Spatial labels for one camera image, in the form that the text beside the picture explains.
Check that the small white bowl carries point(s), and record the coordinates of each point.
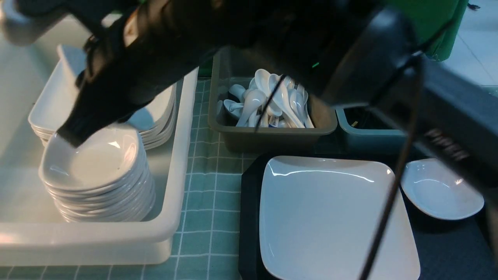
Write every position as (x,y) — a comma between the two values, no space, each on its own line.
(438,192)

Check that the green checked tablecloth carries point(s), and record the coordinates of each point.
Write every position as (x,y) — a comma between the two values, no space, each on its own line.
(205,246)

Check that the large white square plate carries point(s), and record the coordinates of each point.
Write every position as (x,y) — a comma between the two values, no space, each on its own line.
(318,216)

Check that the black serving tray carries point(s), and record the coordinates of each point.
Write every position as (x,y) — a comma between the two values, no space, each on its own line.
(448,250)

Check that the stack of white bowls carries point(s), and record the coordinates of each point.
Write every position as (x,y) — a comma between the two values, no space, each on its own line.
(106,179)

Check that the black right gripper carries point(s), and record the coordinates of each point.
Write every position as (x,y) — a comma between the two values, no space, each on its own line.
(140,55)

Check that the large white plastic tub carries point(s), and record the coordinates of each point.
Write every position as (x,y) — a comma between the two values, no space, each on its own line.
(33,233)

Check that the pile of white spoons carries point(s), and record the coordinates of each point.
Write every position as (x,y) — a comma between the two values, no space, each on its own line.
(268,101)

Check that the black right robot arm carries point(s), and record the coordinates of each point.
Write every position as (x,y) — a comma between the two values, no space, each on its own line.
(347,52)

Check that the blue-grey plastic bin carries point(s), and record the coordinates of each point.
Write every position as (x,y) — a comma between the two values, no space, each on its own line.
(365,140)

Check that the brown plastic bin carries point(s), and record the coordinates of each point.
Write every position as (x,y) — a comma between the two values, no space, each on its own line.
(232,67)

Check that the green backdrop cloth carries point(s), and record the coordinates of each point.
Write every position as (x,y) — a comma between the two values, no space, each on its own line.
(428,16)

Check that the stack of white square plates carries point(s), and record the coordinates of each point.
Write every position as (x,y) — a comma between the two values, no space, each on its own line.
(155,122)

